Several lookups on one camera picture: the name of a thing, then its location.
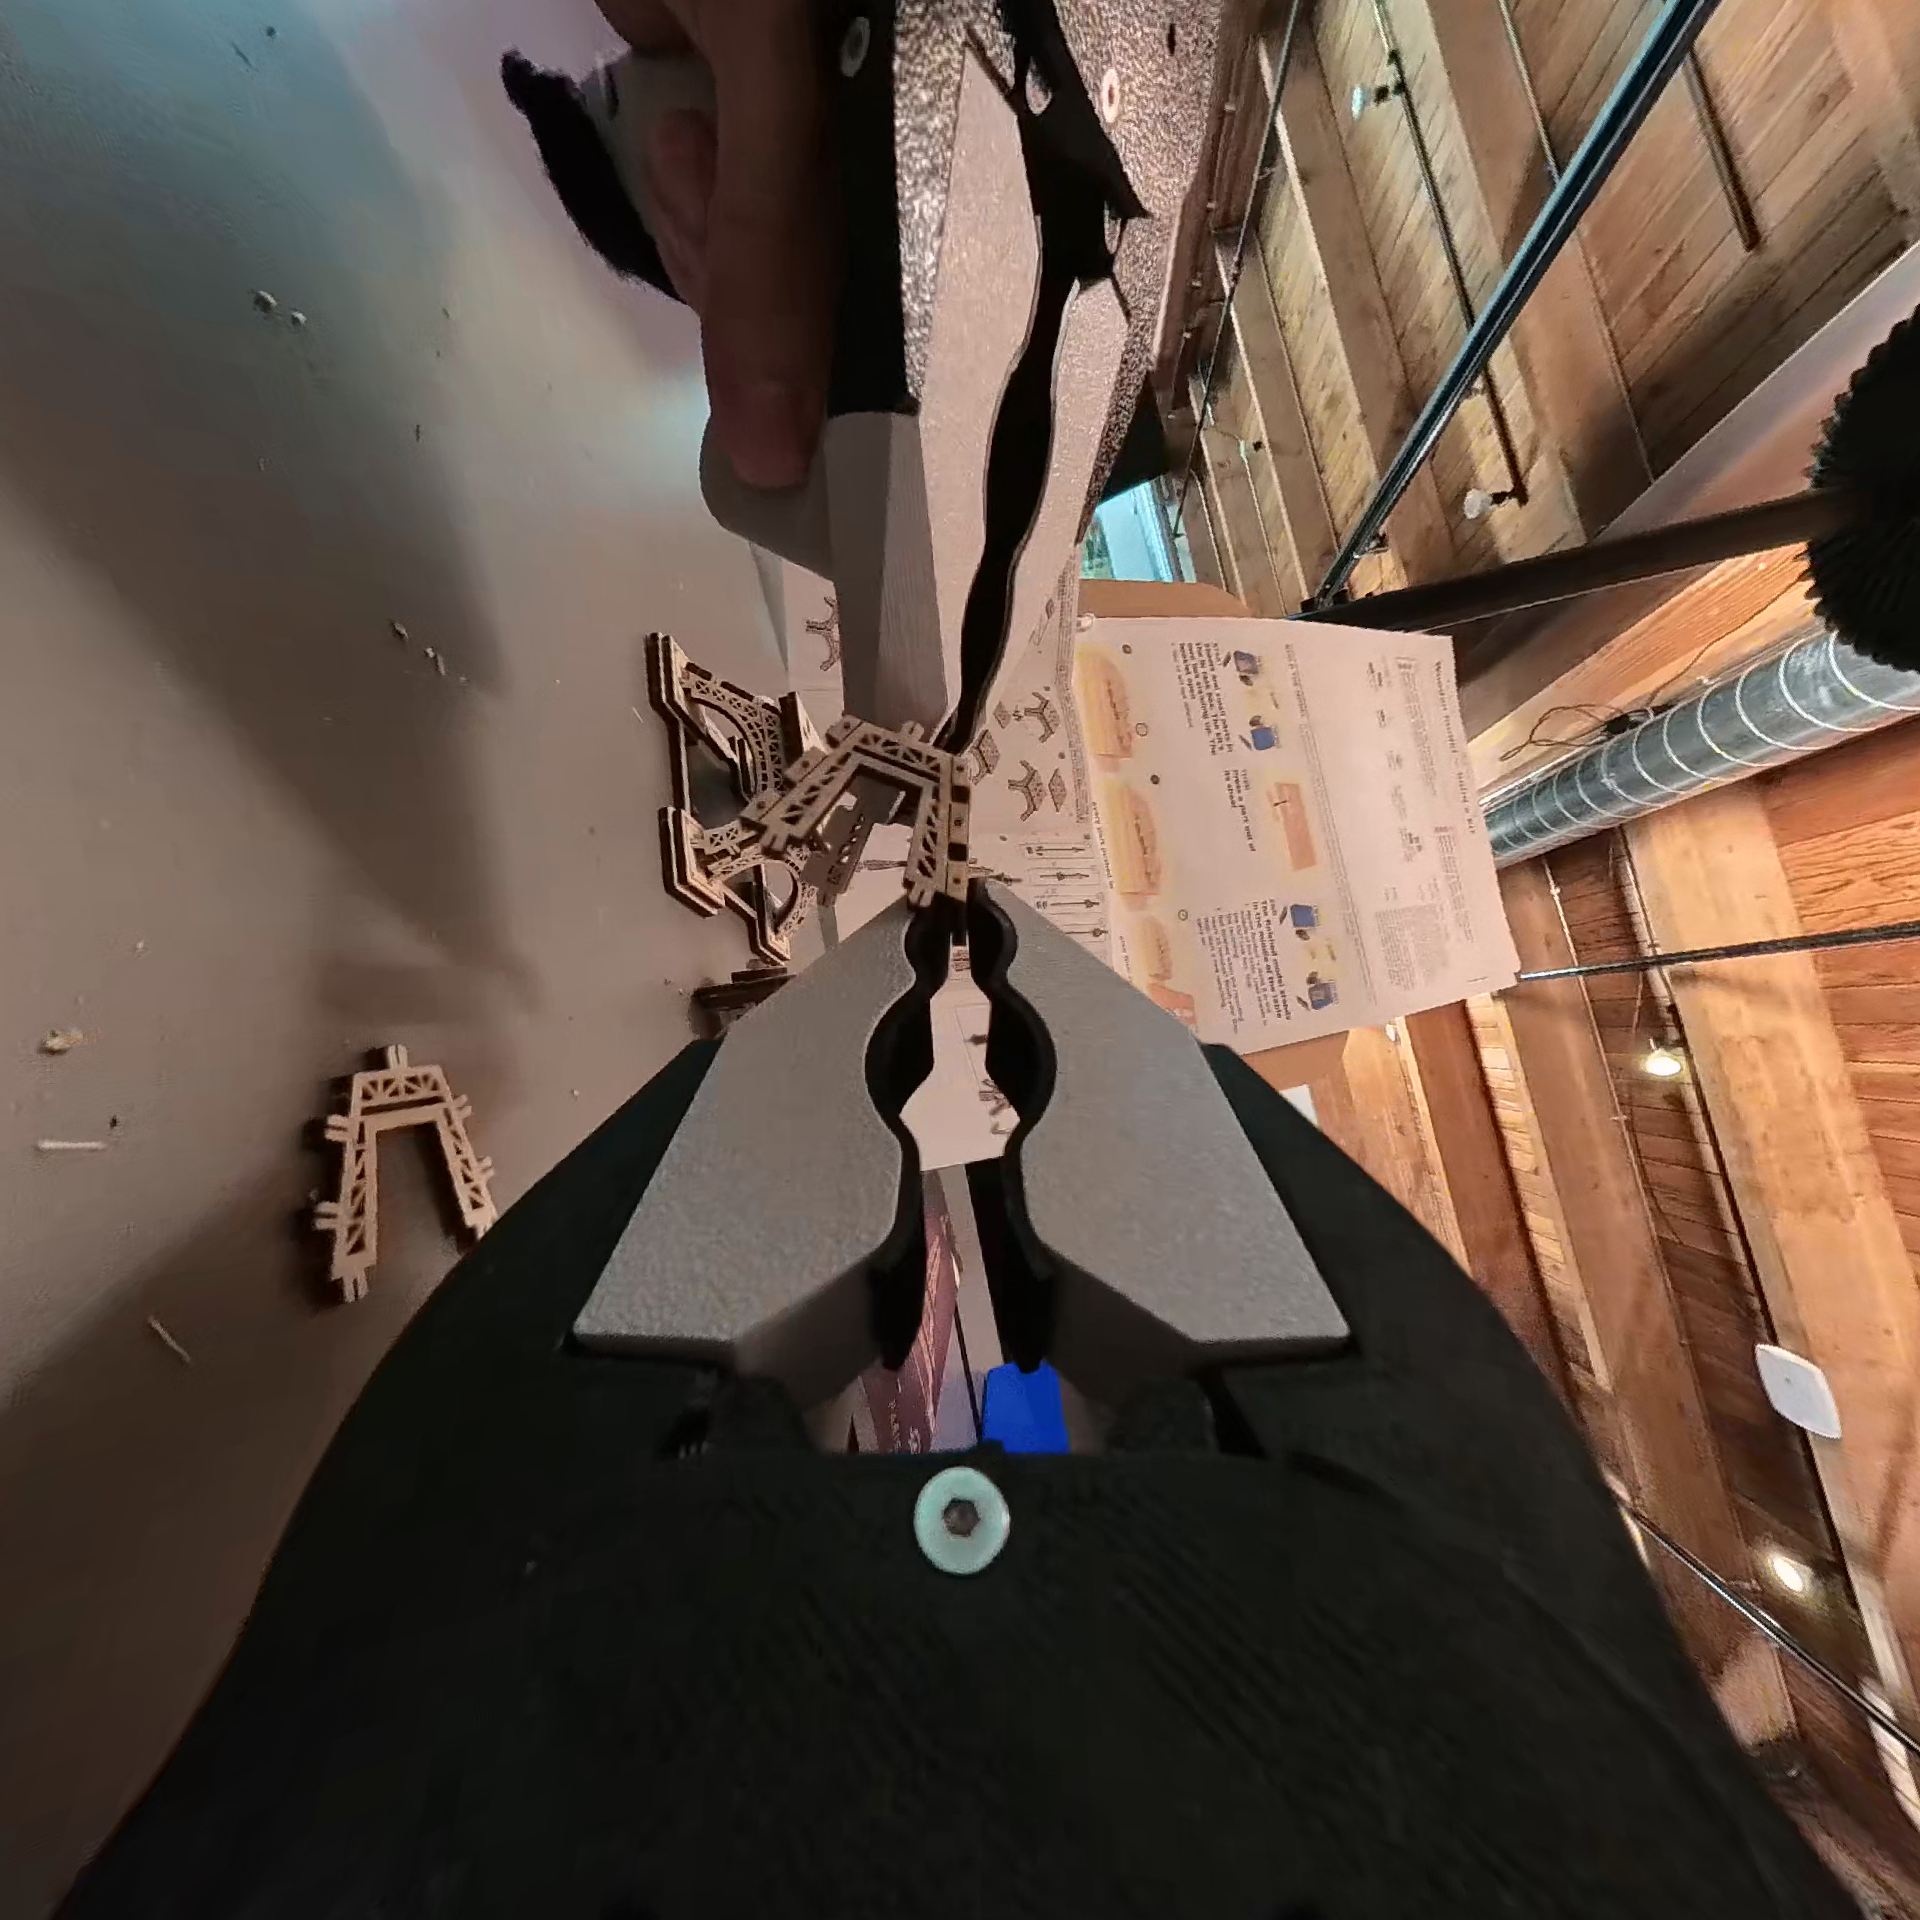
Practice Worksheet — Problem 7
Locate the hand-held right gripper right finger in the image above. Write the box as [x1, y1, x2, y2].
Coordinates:
[966, 884, 1352, 1367]

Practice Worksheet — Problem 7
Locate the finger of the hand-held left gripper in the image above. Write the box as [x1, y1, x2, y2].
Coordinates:
[700, 60, 1056, 735]
[958, 282, 1134, 745]

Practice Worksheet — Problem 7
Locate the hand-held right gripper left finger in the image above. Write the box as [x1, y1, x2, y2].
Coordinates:
[574, 897, 935, 1370]

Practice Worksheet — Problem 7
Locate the person's left hand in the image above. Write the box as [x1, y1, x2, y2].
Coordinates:
[596, 0, 845, 492]

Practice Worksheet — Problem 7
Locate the purple puzzle box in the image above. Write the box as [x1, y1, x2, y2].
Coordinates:
[862, 1199, 970, 1457]

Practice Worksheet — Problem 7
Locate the folded instruction leaflet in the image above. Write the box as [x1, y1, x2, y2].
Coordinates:
[750, 546, 1119, 1172]

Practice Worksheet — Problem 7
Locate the wooden tower base model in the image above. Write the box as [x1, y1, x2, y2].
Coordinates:
[644, 631, 916, 967]

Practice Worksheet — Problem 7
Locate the large illustrated instruction sheet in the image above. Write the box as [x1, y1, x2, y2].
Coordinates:
[1067, 614, 1520, 1059]

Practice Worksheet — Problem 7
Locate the dark metal pole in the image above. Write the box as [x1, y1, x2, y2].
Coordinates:
[1295, 486, 1840, 633]

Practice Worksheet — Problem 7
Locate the white ceiling device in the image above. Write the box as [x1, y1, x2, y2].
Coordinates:
[1750, 1341, 1845, 1445]

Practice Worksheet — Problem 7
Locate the black ribbed round fixture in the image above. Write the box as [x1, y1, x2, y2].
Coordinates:
[1803, 307, 1920, 671]

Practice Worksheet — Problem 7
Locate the black ceiling rail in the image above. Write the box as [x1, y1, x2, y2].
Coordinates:
[1311, 0, 1723, 602]

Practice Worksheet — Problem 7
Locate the silver ventilation duct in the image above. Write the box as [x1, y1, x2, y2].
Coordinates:
[1476, 622, 1920, 869]

